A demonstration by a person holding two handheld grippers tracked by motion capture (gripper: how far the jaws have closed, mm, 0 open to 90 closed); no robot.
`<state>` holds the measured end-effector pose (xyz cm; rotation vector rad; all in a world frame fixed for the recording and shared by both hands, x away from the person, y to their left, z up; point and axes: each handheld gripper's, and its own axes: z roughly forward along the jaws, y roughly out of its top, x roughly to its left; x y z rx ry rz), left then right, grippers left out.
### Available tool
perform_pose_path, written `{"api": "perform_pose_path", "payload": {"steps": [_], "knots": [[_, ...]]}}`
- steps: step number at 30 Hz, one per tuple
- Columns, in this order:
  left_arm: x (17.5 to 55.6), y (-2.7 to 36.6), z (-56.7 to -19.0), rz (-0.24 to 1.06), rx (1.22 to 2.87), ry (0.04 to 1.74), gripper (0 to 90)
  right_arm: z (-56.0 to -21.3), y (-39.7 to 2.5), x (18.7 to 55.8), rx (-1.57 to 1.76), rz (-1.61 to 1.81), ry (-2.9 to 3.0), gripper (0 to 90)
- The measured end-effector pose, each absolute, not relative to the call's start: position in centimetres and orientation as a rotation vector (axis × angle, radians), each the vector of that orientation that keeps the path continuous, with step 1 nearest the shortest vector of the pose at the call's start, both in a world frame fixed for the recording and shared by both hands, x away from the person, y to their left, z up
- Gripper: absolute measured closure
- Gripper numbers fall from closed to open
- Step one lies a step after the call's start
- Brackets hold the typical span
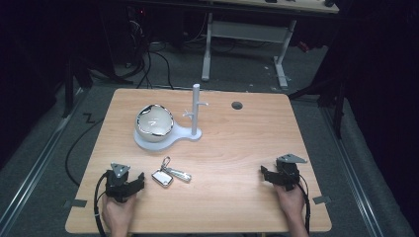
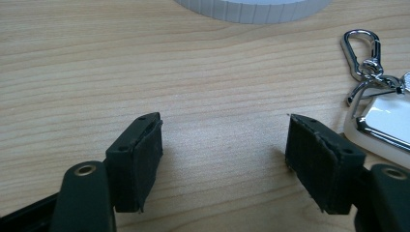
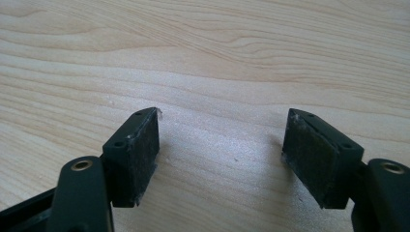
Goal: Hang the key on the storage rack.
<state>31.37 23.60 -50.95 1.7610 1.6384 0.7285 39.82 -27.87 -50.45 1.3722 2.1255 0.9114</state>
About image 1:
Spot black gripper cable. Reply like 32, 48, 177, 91
295, 179, 312, 235
93, 171, 111, 237

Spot metal floor rail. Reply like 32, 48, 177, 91
0, 88, 88, 232
320, 106, 384, 237

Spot desk with white metal legs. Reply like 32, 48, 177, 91
201, 0, 340, 90

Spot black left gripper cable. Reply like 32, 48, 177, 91
93, 171, 111, 237

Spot black floor cable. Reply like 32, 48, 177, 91
135, 48, 153, 90
149, 50, 175, 91
64, 118, 106, 188

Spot white stand with hook post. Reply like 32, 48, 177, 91
132, 83, 210, 152

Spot person's right hand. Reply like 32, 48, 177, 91
273, 182, 306, 217

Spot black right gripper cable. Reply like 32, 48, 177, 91
295, 179, 312, 235

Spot silver key bunch with fob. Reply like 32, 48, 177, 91
150, 156, 193, 189

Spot grey tape piece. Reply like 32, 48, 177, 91
63, 198, 89, 209
312, 195, 332, 205

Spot person's left hand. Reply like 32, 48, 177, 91
101, 193, 138, 231

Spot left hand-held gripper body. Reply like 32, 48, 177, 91
104, 162, 138, 203

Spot black metal stand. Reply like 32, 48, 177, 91
61, 58, 94, 119
289, 74, 348, 139

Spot white bowl with silver rim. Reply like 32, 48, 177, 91
134, 104, 175, 143

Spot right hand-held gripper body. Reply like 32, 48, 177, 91
275, 153, 308, 193

